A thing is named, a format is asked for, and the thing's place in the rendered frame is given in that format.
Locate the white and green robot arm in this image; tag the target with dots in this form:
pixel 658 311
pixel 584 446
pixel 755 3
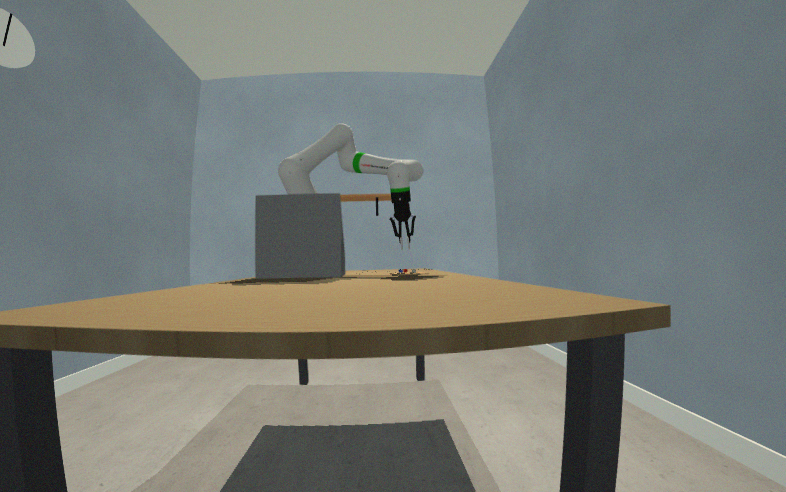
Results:
pixel 294 171

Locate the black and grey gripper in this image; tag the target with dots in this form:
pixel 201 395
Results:
pixel 403 217

